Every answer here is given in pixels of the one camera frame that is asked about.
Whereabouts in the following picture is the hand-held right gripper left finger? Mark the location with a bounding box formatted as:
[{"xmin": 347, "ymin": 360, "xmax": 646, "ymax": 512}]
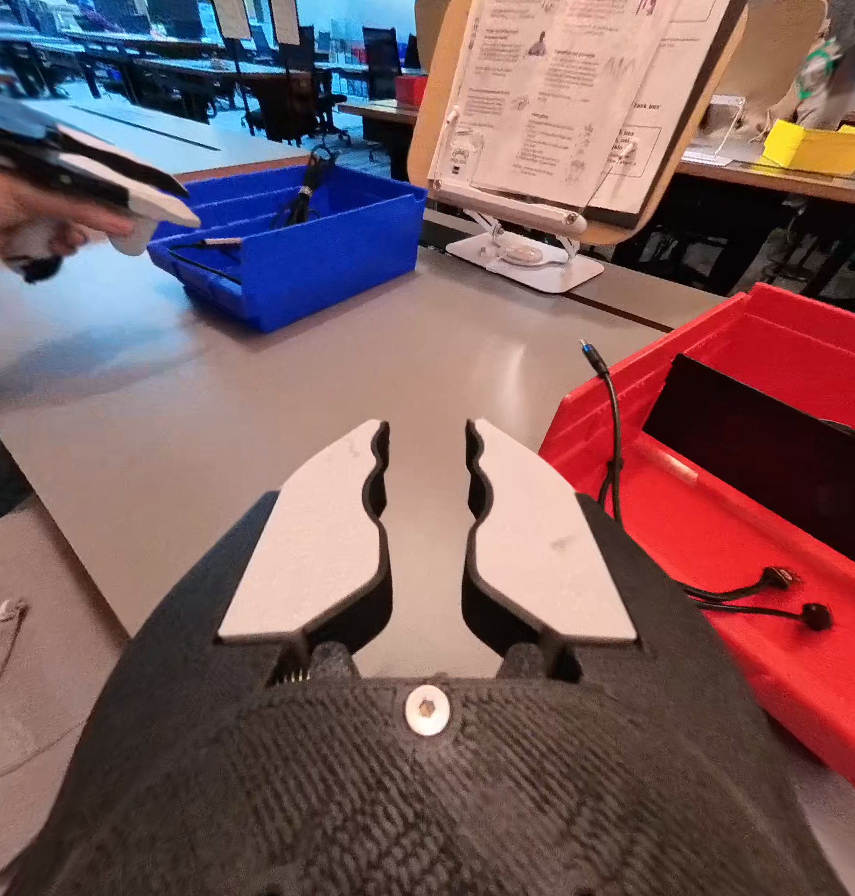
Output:
[{"xmin": 216, "ymin": 419, "xmax": 395, "ymax": 655}]

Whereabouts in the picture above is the grey neighbouring desk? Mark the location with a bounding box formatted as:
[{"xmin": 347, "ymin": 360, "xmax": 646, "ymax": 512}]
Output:
[{"xmin": 21, "ymin": 98, "xmax": 309, "ymax": 183}]

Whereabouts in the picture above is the blue plastic bin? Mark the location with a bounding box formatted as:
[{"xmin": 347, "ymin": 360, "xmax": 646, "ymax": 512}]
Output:
[{"xmin": 146, "ymin": 164, "xmax": 428, "ymax": 334}]

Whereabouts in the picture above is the person's left hand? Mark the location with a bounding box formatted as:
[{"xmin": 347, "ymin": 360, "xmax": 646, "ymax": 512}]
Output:
[{"xmin": 0, "ymin": 167, "xmax": 136, "ymax": 261}]

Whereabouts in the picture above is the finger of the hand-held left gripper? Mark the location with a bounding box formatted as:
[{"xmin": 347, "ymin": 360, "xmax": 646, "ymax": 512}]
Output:
[
  {"xmin": 55, "ymin": 126, "xmax": 192, "ymax": 200},
  {"xmin": 107, "ymin": 188, "xmax": 202, "ymax": 257}
]

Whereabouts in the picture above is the red plastic bin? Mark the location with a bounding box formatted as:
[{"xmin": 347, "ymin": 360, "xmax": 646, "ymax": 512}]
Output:
[{"xmin": 540, "ymin": 282, "xmax": 855, "ymax": 804}]

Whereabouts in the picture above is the background wooden document stand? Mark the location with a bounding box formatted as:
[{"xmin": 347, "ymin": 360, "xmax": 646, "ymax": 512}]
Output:
[{"xmin": 701, "ymin": 0, "xmax": 831, "ymax": 151}]

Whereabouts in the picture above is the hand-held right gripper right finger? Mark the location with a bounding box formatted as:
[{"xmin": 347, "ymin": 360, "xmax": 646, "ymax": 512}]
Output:
[{"xmin": 463, "ymin": 418, "xmax": 640, "ymax": 660}]

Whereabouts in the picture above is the black bin divider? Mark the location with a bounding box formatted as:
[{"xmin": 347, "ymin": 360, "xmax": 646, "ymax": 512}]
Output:
[{"xmin": 641, "ymin": 353, "xmax": 855, "ymax": 576}]

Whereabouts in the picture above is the printed instruction sheet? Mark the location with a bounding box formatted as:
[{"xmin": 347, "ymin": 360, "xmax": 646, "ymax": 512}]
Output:
[{"xmin": 427, "ymin": 0, "xmax": 733, "ymax": 214}]

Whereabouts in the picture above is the yellow box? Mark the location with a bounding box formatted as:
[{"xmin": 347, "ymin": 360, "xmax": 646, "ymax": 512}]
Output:
[{"xmin": 761, "ymin": 119, "xmax": 855, "ymax": 176}]

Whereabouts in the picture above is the black cable bundle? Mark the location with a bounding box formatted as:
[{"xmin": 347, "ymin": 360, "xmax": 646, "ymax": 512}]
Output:
[{"xmin": 268, "ymin": 146, "xmax": 339, "ymax": 230}]

